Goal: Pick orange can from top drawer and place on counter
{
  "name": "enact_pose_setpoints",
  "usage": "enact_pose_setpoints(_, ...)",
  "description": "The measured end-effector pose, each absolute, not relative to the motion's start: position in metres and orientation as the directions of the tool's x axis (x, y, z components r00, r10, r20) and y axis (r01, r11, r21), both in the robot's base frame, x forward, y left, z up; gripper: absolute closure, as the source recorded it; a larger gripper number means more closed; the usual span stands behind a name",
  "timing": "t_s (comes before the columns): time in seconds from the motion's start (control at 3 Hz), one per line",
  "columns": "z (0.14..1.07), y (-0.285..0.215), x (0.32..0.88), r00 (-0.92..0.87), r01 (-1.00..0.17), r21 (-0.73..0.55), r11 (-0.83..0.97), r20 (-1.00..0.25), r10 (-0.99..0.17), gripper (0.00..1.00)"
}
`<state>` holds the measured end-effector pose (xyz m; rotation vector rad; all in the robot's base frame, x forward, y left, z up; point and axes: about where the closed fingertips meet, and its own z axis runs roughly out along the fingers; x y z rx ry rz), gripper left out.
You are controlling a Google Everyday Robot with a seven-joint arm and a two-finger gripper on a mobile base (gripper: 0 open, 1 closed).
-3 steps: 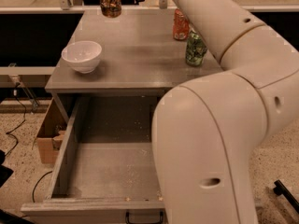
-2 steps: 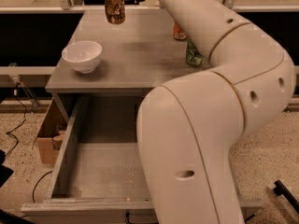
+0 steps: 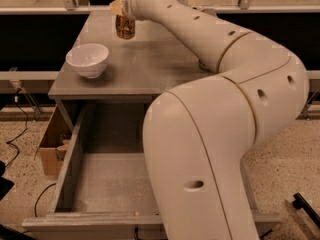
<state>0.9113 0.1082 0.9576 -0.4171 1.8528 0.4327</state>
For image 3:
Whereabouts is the black stand leg right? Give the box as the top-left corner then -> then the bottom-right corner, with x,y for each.
292,193 -> 320,229

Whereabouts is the white ceramic bowl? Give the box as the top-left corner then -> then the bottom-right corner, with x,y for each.
66,43 -> 109,79

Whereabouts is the open grey top drawer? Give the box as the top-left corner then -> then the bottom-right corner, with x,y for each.
23,103 -> 280,240

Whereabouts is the orange-brown soda can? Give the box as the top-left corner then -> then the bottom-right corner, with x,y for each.
116,15 -> 135,40

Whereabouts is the brown cardboard box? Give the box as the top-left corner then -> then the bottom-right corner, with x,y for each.
38,106 -> 71,176

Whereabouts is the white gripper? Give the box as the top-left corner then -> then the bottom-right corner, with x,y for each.
110,0 -> 138,20

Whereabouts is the green soda can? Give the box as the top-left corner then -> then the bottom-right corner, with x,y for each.
198,60 -> 210,72

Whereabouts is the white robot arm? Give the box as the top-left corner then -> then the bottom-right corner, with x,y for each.
111,0 -> 309,240

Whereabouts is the black cable under drawer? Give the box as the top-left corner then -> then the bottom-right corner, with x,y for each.
33,182 -> 58,218

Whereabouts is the dark object left edge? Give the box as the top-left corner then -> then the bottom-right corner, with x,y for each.
0,161 -> 14,201

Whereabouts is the black cable left floor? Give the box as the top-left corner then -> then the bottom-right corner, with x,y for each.
4,87 -> 30,170

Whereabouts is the grey cabinet counter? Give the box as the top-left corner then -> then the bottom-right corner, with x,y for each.
48,9 -> 221,132

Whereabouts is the black drawer handle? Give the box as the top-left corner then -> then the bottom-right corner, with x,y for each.
134,227 -> 139,240

